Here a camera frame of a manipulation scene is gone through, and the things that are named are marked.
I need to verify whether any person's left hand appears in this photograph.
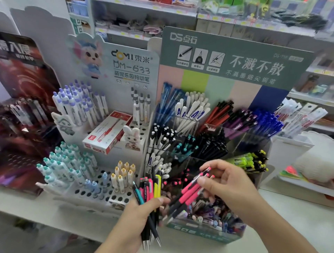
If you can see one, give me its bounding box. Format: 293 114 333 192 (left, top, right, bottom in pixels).
117 197 172 235

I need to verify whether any group of all-black pens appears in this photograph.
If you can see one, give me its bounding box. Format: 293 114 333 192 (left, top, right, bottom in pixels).
194 131 229 161

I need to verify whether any row of beige boxes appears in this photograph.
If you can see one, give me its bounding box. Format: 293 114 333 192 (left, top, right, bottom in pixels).
195 19 263 36

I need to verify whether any person's left forearm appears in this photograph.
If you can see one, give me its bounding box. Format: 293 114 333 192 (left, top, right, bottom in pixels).
95 225 146 253

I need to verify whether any group of black white-tip pens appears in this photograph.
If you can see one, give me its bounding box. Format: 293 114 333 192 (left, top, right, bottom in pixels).
147 123 178 155

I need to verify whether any group of pink-tip black pencils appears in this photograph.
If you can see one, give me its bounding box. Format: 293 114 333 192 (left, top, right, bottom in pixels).
161 169 191 194

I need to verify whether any white cardboard display tray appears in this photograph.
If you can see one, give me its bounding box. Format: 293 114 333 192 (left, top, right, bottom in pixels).
260 131 334 207

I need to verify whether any group of clear refill packets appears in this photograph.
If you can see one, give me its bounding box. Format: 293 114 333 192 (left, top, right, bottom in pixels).
273 97 328 139

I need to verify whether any pale green fox figure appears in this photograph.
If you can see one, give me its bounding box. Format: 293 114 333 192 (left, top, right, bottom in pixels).
51 112 79 136

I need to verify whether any row of green dark packages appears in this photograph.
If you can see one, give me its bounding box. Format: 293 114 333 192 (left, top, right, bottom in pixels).
200 0 330 30

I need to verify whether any person's right hand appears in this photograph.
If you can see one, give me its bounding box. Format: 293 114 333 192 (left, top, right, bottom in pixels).
199 159 259 222

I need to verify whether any white store shelf unit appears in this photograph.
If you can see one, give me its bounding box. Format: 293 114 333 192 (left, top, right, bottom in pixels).
66 0 334 136

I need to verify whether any group of purple white pens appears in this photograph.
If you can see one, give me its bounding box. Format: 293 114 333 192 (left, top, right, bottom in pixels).
52 79 109 129

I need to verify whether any group of dark display pens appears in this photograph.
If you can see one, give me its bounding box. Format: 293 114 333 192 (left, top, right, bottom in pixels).
7 97 50 129

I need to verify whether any white fluffy item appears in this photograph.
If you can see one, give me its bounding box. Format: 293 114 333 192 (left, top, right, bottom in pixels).
294 148 334 183

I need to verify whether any dark red pen display stand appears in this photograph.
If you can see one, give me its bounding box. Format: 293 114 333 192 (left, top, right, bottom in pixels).
0 31 63 196

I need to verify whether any group of black white pens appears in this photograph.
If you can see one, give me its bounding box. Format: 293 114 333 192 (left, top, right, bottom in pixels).
130 87 152 126

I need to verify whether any group of yellow white pens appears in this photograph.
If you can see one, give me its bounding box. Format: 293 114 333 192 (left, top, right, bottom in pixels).
111 161 137 194

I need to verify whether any group of light blue pens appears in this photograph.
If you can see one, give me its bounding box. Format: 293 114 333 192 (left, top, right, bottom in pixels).
83 172 109 200

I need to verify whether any group of white clip pens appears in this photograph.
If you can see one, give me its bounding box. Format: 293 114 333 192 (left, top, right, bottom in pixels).
144 152 173 178

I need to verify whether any pile of assorted pens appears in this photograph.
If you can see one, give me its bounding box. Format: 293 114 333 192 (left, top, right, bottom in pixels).
183 198 246 234

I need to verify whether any group of white blue-print pens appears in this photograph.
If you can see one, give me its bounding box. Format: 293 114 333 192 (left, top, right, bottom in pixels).
174 91 211 136

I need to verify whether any teal black mechanical pencil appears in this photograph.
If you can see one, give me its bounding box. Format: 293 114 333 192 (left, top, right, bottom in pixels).
132 182 162 247

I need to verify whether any white cartoon pen display stand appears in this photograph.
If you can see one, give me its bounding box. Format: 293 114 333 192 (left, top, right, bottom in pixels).
36 32 161 217

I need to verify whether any neon pink green item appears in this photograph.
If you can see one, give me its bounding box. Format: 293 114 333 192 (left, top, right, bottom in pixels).
279 165 309 181

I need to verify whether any group of red black pens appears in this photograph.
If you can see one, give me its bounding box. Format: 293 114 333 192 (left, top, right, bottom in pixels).
206 100 234 126

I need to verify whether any green header pen display stand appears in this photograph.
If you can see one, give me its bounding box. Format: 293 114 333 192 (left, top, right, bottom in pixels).
142 26 315 244

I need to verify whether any person's right forearm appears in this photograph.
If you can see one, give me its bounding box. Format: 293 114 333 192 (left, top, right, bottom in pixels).
243 193 319 253

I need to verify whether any pink black mechanical pencil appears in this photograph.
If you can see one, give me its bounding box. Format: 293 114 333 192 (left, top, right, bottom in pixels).
140 178 147 204
147 177 154 202
164 173 211 215
162 175 215 222
167 167 211 209

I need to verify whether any group of green yellow pens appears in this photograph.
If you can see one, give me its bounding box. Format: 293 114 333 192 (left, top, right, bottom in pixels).
226 150 269 174

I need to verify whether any group of royal blue pens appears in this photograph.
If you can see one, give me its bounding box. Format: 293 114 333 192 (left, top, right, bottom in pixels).
245 107 285 138

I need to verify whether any group of teal white pens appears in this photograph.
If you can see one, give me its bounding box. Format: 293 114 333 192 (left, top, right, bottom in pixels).
36 141 99 189

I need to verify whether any white rabbit figure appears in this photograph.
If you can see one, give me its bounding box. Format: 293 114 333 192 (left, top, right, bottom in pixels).
122 125 141 152

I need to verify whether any red white pen box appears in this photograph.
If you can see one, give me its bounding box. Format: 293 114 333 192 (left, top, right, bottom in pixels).
82 111 134 155

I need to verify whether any group of black teal-tip pens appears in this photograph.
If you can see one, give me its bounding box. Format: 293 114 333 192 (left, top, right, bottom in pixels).
174 135 199 160

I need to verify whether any yellow black mechanical pencil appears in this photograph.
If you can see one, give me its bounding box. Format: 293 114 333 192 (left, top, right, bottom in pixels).
154 174 162 200

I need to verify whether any group of translucent blue pens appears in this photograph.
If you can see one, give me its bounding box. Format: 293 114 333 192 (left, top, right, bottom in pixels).
154 82 187 123

